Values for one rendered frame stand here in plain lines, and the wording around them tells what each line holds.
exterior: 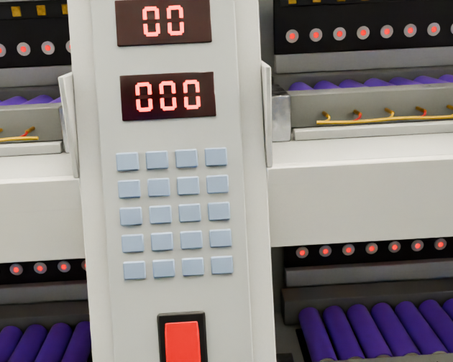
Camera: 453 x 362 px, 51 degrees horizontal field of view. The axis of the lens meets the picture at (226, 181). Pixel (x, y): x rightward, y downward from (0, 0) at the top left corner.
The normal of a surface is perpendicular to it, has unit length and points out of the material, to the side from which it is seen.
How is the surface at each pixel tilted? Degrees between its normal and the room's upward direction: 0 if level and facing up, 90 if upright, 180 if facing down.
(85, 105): 90
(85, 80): 90
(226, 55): 90
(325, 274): 106
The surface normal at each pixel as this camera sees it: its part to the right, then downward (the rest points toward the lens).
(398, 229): 0.04, 0.33
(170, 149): 0.03, 0.05
